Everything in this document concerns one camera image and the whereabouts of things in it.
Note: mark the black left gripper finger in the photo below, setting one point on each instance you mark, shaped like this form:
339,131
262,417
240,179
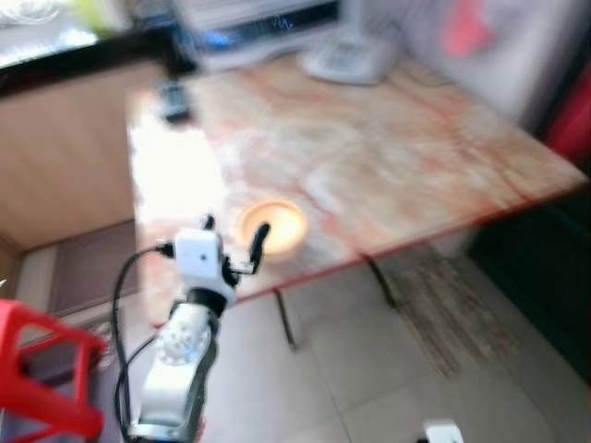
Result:
259,242
209,223

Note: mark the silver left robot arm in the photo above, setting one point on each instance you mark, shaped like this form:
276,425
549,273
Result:
180,369

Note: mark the pale round bowl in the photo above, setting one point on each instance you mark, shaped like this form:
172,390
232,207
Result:
275,226

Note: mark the small black device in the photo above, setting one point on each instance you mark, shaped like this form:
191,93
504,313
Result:
174,101

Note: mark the marble top table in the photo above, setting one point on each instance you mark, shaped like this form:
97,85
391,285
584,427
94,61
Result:
388,157

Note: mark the wooden kitchen cabinet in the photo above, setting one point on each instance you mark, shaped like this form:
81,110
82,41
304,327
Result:
65,148

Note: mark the grey appliance dark front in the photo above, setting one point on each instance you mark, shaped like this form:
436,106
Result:
259,32

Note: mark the brown floor mat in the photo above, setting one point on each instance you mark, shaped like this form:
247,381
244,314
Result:
448,314

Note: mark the red container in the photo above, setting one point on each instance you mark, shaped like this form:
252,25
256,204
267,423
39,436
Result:
572,120

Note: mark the black cabinet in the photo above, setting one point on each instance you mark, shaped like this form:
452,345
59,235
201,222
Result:
545,277

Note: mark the red plastic stool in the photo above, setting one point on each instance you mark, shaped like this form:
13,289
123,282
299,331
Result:
37,388

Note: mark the grey bag red print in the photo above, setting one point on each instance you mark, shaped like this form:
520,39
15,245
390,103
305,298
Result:
480,55

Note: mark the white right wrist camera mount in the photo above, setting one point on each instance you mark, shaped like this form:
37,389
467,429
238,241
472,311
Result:
443,432

